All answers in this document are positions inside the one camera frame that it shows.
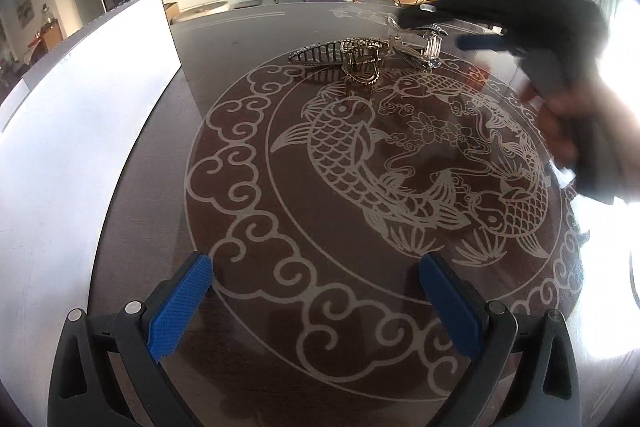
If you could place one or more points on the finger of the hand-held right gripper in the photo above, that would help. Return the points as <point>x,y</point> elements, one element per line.
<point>482,43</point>
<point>425,14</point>

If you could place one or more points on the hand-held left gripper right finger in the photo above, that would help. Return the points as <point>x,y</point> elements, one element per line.
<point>450,307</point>

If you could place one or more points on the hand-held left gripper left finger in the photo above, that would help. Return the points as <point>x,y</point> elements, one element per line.
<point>180,312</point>

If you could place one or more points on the clear hair claw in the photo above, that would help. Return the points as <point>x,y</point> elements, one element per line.
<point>425,48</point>

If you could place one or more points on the dark fish-patterned desktop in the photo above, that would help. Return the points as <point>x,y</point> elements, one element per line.
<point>225,42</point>

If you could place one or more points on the person's right hand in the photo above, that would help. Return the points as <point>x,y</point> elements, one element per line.
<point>555,107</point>

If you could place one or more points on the black silver-studded hair clip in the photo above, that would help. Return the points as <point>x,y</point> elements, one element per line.
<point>441,28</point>

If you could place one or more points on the gold hair claw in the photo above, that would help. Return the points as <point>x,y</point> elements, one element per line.
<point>361,61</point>

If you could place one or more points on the black leaf-shaped hair clip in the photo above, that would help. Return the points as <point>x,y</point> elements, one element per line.
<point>315,54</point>

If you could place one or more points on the cardboard box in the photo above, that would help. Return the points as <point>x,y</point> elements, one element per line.
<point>171,12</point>

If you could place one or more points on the framed wall painting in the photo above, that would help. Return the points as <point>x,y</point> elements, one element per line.
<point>23,5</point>

